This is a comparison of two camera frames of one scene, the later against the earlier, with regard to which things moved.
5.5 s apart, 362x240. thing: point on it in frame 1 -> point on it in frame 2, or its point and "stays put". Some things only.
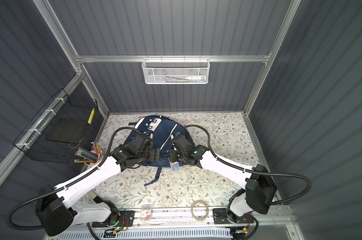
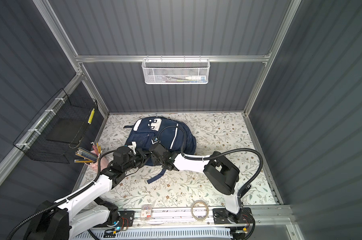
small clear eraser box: [146, 212] stays put
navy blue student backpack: [160, 129] stays put
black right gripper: [171, 153] -> [154, 160]
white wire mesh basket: [175, 71] stays put
